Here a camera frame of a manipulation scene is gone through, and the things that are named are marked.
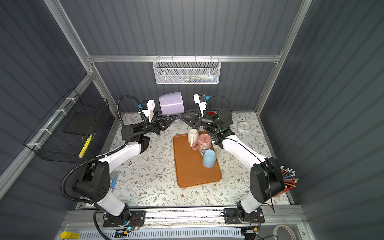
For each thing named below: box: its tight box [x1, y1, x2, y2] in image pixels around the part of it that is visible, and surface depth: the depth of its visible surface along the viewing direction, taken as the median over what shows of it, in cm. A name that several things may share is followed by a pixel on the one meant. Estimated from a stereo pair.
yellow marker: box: [60, 231, 81, 240], surface depth 65 cm
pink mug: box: [192, 133, 212, 151], surface depth 93 cm
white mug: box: [187, 128, 199, 148], surface depth 98 cm
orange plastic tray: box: [173, 133, 222, 188], surface depth 93 cm
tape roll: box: [273, 224, 297, 240], surface depth 71 cm
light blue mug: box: [200, 149, 216, 169], surface depth 88 cm
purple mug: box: [159, 91, 185, 116], surface depth 57 cm
